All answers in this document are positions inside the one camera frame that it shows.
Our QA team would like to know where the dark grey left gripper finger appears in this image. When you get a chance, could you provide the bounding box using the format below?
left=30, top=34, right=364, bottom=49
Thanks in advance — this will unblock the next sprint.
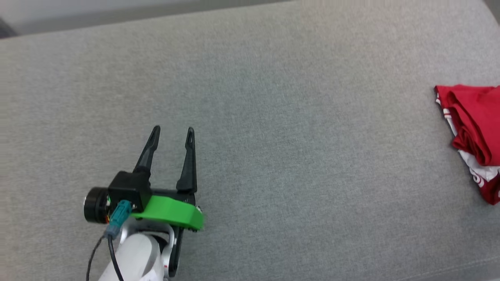
left=176, top=127, right=198, bottom=192
left=133, top=125, right=161, bottom=175

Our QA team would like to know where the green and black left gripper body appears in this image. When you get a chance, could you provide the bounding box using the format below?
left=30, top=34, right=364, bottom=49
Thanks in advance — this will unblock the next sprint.
left=131, top=189, right=204, bottom=278

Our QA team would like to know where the red and white basketball jersey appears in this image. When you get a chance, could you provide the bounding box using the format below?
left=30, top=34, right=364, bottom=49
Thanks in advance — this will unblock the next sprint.
left=434, top=84, right=500, bottom=205

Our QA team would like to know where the black cable with teal connector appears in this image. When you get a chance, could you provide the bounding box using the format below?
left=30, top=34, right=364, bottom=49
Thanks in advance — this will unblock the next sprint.
left=86, top=200, right=133, bottom=281

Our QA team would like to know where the grey fabric sofa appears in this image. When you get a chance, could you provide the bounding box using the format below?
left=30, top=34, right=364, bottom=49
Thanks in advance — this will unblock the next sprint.
left=0, top=0, right=500, bottom=281

